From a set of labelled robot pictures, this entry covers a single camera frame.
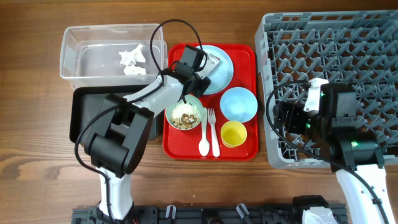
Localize white plastic fork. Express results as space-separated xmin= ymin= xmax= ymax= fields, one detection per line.
xmin=207 ymin=108 xmax=221 ymax=157

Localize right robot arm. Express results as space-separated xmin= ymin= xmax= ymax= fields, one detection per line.
xmin=265 ymin=80 xmax=395 ymax=223

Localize clear plastic bin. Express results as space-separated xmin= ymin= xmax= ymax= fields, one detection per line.
xmin=60 ymin=24 xmax=168 ymax=89

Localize black tray bin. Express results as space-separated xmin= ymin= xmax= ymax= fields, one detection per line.
xmin=69 ymin=85 xmax=164 ymax=142

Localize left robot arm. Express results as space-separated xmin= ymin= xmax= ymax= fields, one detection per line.
xmin=75 ymin=45 xmax=220 ymax=223

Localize rice and food leftovers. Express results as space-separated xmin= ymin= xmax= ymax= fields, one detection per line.
xmin=171 ymin=103 xmax=201 ymax=130

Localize grey dishwasher rack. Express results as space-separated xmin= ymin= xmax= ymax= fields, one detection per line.
xmin=255 ymin=10 xmax=397 ymax=165

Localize white plastic spoon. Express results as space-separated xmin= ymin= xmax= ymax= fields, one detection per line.
xmin=198 ymin=108 xmax=210 ymax=157

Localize yellow plastic cup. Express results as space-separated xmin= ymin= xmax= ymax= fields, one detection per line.
xmin=221 ymin=121 xmax=248 ymax=148

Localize green bowl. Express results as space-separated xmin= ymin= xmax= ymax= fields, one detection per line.
xmin=165 ymin=95 xmax=203 ymax=131

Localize light blue plate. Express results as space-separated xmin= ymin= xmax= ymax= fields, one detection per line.
xmin=201 ymin=45 xmax=234 ymax=95

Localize light blue bowl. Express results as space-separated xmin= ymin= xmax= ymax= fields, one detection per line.
xmin=220 ymin=87 xmax=258 ymax=123

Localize red plastic tray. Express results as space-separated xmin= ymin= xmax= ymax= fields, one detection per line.
xmin=163 ymin=44 xmax=259 ymax=161

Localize white tissue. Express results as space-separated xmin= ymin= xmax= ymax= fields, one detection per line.
xmin=119 ymin=44 xmax=147 ymax=75

